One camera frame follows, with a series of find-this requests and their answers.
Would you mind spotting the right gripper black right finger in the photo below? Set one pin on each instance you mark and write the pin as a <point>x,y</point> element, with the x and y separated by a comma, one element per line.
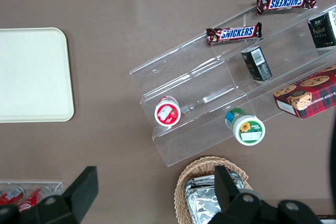
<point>228,197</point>

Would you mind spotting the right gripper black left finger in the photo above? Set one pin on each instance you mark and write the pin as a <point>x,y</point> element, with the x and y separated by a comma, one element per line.
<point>81,192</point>

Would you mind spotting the oval tan wicker basket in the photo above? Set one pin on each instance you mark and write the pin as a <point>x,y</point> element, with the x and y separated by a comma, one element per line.
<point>183,176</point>

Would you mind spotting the cream rectangular serving tray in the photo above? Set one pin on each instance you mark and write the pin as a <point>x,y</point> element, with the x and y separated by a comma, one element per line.
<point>34,74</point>

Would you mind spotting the clear acrylic bottle rack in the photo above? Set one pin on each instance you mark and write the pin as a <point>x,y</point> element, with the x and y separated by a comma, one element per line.
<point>56,185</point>

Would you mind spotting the silver foil container stack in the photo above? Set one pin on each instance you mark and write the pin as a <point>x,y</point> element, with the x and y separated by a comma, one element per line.
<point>199,203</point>

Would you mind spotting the red cola bottle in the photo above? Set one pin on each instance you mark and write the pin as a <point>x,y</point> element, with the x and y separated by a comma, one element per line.
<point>10,196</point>
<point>34,199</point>

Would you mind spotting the green lid yogurt cup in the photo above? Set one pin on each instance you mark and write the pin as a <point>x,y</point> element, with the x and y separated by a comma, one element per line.
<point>248,129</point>

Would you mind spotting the red lid yogurt cup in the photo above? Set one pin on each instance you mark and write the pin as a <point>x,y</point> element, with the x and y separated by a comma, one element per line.
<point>167,113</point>

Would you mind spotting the clear acrylic stepped display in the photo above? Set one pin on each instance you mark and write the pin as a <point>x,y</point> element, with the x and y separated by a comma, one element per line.
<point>199,77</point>

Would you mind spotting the red tartan cookie box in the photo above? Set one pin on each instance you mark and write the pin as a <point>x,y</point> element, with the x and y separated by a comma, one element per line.
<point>309,95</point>

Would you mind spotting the small black tea box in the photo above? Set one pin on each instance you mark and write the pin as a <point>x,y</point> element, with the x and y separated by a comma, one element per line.
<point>257,64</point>
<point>323,30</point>

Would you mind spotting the brown Snickers bar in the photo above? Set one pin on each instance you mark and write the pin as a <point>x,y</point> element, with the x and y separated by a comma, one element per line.
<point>233,33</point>
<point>286,2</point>

